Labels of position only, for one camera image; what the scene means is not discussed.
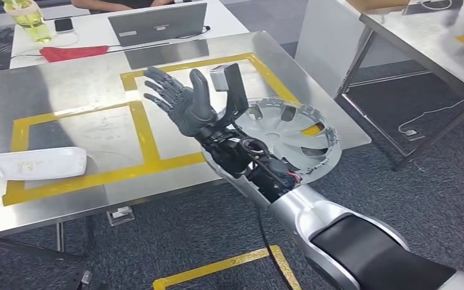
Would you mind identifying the black flat device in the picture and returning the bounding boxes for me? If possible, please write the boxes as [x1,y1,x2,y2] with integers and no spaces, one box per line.
[402,0,464,16]

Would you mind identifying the white cable with adapter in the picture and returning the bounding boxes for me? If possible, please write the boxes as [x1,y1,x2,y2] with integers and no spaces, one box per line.
[398,98,464,138]

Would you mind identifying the person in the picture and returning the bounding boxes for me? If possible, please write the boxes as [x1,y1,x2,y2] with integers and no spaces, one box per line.
[71,0,177,12]

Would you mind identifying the black smartphone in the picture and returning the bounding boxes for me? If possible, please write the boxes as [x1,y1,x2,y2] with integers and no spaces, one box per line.
[54,17,75,34]

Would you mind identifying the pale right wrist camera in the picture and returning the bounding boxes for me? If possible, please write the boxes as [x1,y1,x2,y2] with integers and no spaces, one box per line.
[210,63,233,93]

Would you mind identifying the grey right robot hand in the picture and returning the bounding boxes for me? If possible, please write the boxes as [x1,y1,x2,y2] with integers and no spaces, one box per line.
[143,66,219,138]

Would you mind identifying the yellow-green drink bottle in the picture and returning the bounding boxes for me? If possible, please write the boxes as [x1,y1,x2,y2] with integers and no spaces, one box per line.
[2,0,53,44]

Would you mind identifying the stainless steel workbench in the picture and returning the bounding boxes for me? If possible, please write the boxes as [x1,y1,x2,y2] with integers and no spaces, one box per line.
[0,31,372,259]

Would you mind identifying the stainless steel table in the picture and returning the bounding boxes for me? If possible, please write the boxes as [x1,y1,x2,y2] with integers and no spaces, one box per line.
[336,0,464,171]

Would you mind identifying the silver wheel hubcap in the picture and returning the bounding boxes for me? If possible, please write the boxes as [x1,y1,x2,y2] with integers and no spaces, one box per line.
[231,98,343,185]

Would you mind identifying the red cloth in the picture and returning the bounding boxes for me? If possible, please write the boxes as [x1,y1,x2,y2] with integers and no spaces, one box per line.
[39,45,110,63]

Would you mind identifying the black left camera bracket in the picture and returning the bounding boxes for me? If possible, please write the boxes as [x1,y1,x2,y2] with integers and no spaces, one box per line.
[65,269,92,290]

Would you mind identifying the grey laptop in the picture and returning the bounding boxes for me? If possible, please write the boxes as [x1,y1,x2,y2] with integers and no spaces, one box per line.
[108,2,209,48]

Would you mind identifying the black camera bracket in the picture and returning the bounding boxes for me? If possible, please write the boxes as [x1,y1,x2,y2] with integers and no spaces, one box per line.
[217,62,250,131]
[65,269,92,290]

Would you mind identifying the white desk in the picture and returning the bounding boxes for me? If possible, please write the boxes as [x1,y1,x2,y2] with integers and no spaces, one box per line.
[10,0,250,69]

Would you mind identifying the cardboard box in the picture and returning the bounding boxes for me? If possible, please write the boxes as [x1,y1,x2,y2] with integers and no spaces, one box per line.
[346,0,411,15]

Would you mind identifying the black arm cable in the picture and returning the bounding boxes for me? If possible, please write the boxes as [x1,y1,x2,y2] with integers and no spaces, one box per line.
[254,204,285,290]

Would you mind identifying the black bag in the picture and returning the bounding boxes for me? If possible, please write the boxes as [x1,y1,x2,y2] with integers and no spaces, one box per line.
[0,27,15,71]

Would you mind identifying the black right camera bracket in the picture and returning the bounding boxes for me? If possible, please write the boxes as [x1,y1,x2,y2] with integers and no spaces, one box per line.
[217,62,250,131]

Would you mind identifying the white plastic car part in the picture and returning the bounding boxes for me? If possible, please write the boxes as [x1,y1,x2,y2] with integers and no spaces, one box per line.
[0,147,88,181]

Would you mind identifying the white cabinet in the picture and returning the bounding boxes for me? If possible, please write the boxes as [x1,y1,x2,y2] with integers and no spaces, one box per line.
[294,0,409,99]

